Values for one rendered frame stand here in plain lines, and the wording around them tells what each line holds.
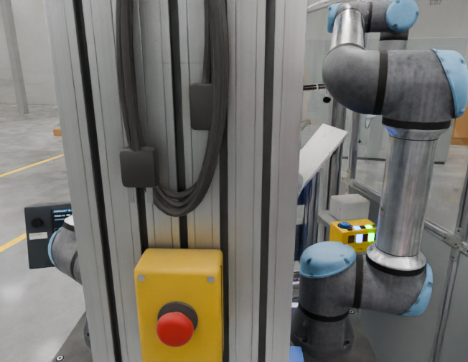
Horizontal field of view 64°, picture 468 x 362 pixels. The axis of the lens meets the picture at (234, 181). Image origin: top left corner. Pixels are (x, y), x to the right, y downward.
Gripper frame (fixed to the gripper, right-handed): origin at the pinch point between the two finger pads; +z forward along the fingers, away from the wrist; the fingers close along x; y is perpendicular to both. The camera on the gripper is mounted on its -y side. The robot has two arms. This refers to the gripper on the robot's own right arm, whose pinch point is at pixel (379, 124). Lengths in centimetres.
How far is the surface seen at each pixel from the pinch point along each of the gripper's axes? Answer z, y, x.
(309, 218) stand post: 57, -60, 6
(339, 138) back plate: 15, -53, 16
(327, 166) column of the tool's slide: 39, -92, 30
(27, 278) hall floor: 148, -193, -175
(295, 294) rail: 67, -13, -19
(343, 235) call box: 41.9, -9.6, -3.1
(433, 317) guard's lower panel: 88, -12, 46
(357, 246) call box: 47.0, -9.5, 3.2
